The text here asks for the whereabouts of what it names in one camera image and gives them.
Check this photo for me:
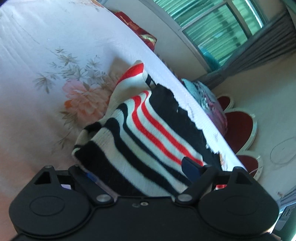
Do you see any red white black striped sweater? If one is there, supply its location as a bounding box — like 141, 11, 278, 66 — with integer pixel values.
72, 61, 225, 196

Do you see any red heart-shaped headboard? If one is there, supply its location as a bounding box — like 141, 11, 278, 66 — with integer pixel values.
218, 95, 263, 181

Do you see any folded pink teal quilt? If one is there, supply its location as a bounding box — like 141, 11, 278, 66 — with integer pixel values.
181, 78, 228, 136

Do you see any white floral bed sheet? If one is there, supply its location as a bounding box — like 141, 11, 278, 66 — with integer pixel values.
1, 1, 240, 240

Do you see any grey striped pillow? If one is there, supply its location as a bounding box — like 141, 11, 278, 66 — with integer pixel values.
156, 53, 179, 79

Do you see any red gold pillow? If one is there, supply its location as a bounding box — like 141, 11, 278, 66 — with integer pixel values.
112, 11, 157, 51

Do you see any green glass window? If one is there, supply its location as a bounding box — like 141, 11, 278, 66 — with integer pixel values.
142, 0, 268, 72

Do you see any grey curtain right of window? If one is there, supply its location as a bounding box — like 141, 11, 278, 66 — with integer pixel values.
196, 9, 295, 89

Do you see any white wall power cable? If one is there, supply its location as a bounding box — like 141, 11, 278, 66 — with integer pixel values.
270, 136, 296, 165

